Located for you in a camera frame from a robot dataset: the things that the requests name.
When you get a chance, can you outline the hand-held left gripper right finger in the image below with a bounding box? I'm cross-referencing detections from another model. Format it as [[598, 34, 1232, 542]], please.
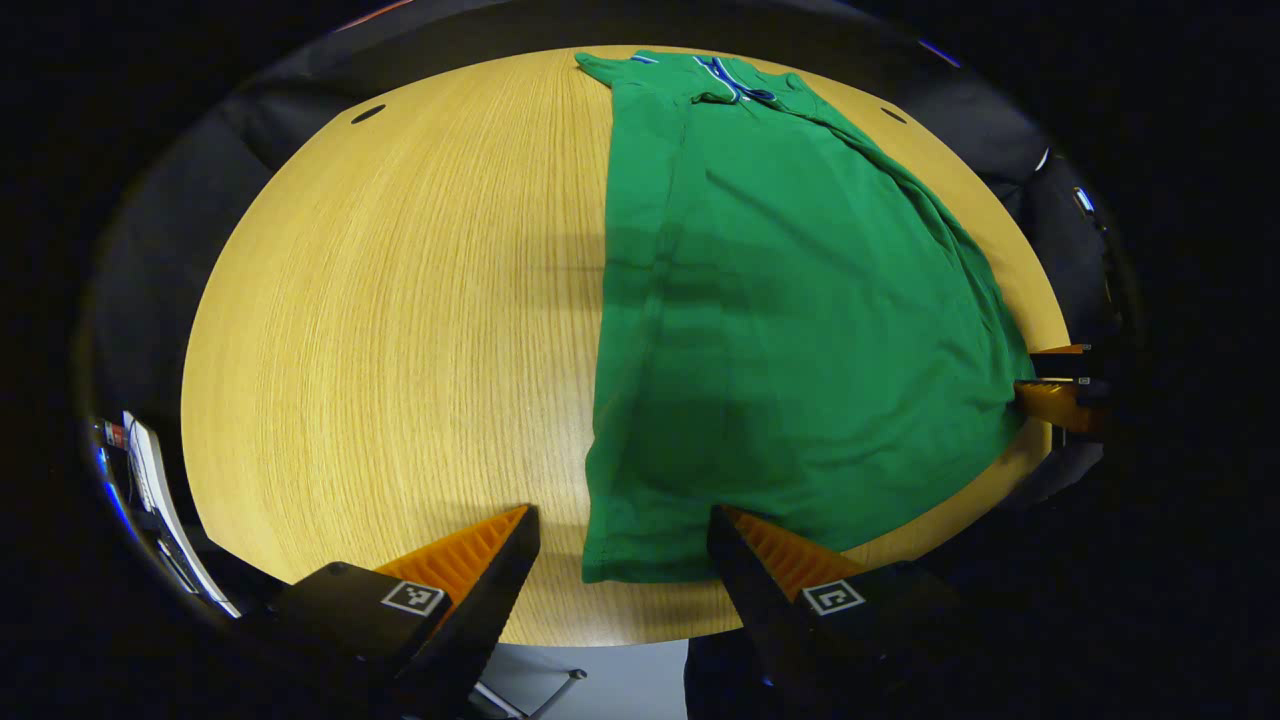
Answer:
[[705, 504, 993, 720]]

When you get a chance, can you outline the green T-shirt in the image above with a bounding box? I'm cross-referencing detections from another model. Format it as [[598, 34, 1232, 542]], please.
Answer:
[[575, 50, 1036, 586]]

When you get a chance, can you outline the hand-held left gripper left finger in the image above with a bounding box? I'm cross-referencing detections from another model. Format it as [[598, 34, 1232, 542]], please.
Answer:
[[268, 503, 543, 720]]

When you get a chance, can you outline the white flat device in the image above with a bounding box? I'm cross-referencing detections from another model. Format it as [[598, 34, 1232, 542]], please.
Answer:
[[122, 410, 243, 621]]

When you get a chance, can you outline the metal chair leg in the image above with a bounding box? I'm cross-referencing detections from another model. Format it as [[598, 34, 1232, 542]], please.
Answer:
[[468, 668, 589, 720]]

